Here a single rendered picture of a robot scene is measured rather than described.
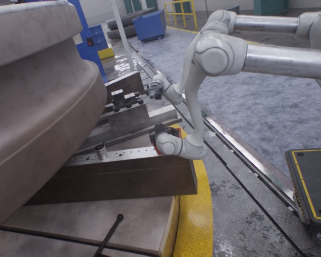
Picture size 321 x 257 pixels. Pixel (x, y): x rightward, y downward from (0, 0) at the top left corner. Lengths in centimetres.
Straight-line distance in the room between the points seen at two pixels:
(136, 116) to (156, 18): 861
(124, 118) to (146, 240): 141
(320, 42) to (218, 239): 141
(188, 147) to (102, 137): 167
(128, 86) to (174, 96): 207
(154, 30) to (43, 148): 989
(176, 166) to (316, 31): 112
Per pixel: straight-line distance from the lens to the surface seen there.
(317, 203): 185
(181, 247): 203
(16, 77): 172
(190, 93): 120
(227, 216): 216
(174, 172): 178
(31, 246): 216
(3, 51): 153
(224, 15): 175
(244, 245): 200
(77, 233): 201
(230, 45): 95
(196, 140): 135
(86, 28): 678
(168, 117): 289
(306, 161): 215
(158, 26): 1110
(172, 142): 129
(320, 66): 106
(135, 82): 399
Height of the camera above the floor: 163
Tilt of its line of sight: 28 degrees down
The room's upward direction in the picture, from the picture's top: 17 degrees counter-clockwise
